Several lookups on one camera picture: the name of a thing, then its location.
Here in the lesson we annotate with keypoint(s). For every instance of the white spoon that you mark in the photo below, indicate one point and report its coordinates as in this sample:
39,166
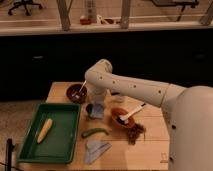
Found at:
77,92

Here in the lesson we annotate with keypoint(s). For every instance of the brown grape bunch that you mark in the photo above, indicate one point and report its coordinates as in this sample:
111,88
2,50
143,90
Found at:
134,133

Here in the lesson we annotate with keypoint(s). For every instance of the black office chair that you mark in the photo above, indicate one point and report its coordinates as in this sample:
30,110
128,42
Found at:
24,3

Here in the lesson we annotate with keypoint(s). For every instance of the black stand post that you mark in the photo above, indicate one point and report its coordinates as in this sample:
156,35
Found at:
9,151

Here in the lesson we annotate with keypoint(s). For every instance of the green cucumber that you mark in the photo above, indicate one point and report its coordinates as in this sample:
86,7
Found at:
92,131

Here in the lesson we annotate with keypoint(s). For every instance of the yellow corn cob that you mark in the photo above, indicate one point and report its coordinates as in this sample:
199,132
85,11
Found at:
46,127

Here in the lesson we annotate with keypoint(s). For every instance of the red white background object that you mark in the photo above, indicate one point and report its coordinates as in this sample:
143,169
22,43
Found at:
90,10

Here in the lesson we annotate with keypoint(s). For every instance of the blue sponge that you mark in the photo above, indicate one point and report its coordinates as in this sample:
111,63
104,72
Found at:
97,111

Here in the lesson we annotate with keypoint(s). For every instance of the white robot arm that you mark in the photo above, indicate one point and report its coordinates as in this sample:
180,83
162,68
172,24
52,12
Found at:
189,112

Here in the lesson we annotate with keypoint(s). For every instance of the dark red bowl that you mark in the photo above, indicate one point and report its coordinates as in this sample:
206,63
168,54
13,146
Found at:
81,98

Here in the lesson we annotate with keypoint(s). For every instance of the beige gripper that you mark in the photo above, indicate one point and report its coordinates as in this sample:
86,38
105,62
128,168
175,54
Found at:
98,96

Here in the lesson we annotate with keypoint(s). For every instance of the clear plastic cup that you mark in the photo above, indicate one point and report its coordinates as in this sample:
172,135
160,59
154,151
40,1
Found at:
119,98

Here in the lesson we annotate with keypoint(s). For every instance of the green plastic tray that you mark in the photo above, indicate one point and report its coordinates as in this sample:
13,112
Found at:
58,146

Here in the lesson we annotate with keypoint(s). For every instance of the orange bowl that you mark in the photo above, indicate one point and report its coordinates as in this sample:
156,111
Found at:
116,120

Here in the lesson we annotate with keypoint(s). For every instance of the grey folded cloth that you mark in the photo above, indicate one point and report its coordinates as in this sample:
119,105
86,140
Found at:
94,149

